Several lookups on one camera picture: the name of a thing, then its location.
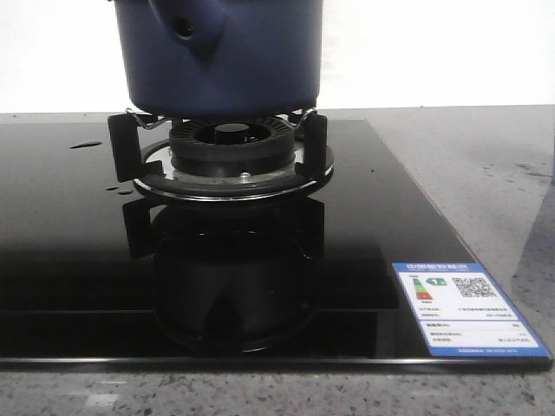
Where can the black metal pot support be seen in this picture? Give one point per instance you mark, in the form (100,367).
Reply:
(142,154)

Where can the black gas burner head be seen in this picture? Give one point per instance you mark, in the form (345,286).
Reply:
(226,148)

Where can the dark blue cooking pot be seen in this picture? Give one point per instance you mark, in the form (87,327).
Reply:
(221,59)

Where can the black glass gas stove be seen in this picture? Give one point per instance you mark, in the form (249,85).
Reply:
(94,276)

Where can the blue energy label sticker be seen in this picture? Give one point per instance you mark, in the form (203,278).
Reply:
(462,312)

